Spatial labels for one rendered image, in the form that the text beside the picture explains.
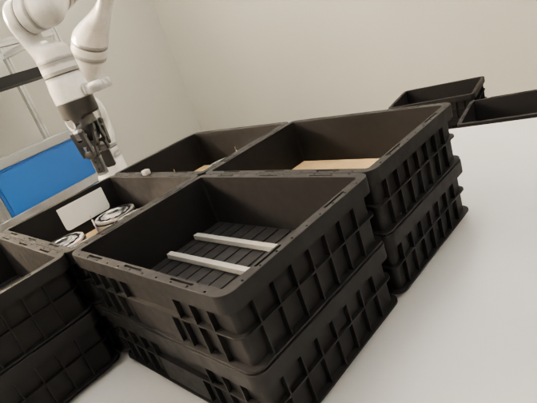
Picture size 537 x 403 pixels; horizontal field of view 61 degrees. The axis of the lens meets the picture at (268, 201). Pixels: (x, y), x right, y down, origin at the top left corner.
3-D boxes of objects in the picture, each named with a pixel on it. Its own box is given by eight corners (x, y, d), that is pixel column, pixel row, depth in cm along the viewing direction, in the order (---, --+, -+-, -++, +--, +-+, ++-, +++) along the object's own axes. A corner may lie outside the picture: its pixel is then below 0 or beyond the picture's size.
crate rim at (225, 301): (74, 265, 75) (68, 253, 74) (205, 184, 93) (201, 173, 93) (230, 319, 47) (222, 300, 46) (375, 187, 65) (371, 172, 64)
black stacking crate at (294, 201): (101, 311, 78) (70, 256, 74) (221, 225, 97) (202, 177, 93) (260, 386, 50) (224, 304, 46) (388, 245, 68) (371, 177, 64)
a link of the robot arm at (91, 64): (61, 39, 118) (89, 33, 125) (57, 125, 134) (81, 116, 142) (89, 55, 116) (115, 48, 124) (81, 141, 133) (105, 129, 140)
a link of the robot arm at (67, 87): (101, 90, 87) (87, 58, 85) (48, 109, 88) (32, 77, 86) (114, 85, 95) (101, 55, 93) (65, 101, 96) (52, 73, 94)
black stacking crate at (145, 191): (25, 276, 107) (1, 234, 103) (129, 214, 125) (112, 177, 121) (100, 311, 79) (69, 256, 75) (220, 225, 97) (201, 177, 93)
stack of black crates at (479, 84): (405, 190, 240) (387, 109, 224) (420, 166, 262) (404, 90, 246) (488, 185, 216) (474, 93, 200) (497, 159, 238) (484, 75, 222)
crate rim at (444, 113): (205, 184, 93) (201, 173, 93) (294, 129, 112) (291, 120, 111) (375, 187, 65) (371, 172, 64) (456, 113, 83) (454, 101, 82)
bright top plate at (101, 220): (89, 222, 114) (89, 220, 114) (125, 203, 119) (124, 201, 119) (104, 228, 106) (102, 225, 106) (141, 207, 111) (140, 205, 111)
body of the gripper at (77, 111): (63, 99, 96) (84, 141, 99) (47, 105, 88) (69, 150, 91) (97, 87, 95) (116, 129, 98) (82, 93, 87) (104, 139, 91)
